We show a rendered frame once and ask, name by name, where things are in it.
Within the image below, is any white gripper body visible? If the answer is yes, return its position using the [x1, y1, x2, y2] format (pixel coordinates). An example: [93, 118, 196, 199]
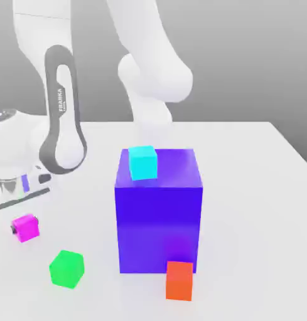
[0, 187, 53, 222]

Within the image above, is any small magenta cube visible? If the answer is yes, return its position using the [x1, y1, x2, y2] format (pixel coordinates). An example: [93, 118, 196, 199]
[11, 213, 41, 243]

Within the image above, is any small green cube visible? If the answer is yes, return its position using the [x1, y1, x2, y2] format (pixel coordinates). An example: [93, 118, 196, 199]
[48, 250, 85, 290]

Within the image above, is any small cyan cube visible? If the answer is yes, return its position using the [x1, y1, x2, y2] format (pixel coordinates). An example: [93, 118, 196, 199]
[127, 145, 159, 181]

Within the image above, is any small orange cube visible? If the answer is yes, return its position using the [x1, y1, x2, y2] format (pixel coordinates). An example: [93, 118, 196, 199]
[165, 260, 195, 302]

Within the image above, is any large purple box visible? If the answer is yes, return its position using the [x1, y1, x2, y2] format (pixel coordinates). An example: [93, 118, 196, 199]
[114, 148, 203, 275]

